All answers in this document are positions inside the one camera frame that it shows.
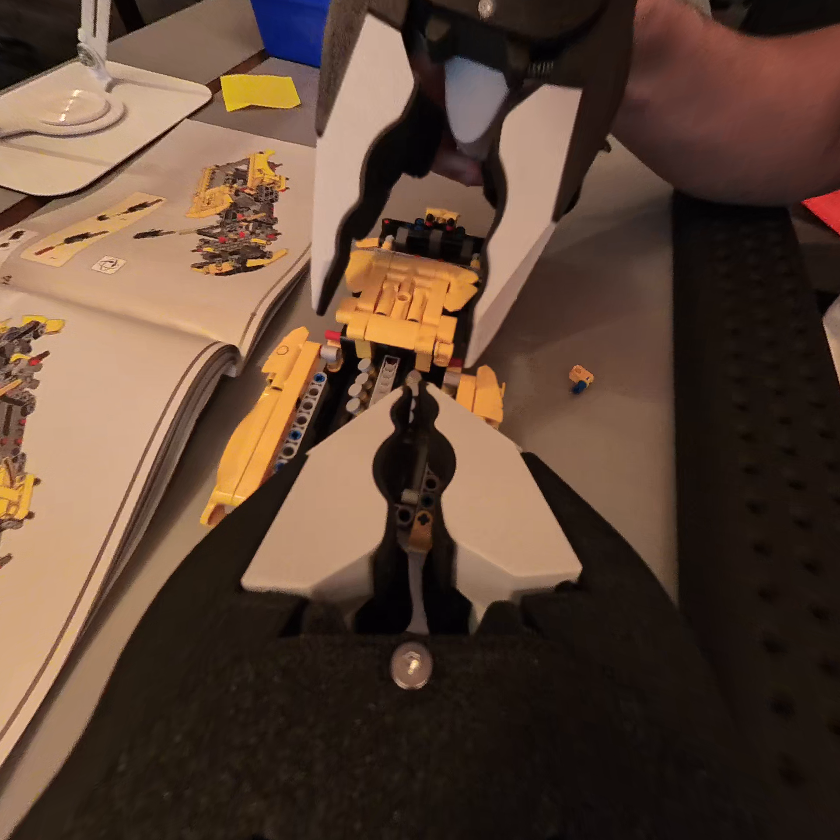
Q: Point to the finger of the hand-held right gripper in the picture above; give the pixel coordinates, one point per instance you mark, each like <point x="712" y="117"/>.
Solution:
<point x="348" y="164"/>
<point x="531" y="197"/>

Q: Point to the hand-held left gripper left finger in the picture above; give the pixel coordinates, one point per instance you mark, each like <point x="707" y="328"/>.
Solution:
<point x="321" y="518"/>

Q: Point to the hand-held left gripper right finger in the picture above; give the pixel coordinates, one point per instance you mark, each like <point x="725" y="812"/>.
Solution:
<point x="512" y="518"/>

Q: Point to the yellow toy brick car model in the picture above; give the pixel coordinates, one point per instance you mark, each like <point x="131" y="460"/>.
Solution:
<point x="400" y="308"/>

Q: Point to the yellow toy brick connector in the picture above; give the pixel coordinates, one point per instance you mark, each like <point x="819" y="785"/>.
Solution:
<point x="581" y="374"/>

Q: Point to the person's right forearm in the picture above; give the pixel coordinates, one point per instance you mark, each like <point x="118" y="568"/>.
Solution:
<point x="781" y="131"/>

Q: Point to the person's right hand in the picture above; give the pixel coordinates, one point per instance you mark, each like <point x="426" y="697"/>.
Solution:
<point x="669" y="98"/>

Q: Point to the yellow paper piece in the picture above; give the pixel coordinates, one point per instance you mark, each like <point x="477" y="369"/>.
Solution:
<point x="259" y="92"/>

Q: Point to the blue storage bin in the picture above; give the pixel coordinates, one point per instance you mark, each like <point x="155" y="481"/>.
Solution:
<point x="289" y="26"/>

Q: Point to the open instruction booklet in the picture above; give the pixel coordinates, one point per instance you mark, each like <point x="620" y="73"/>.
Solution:
<point x="98" y="426"/>

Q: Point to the black dimpled chair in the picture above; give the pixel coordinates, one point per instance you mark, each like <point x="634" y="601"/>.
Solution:
<point x="754" y="459"/>

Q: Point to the orange plastic object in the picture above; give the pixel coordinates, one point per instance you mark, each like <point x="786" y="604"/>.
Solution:
<point x="827" y="210"/>

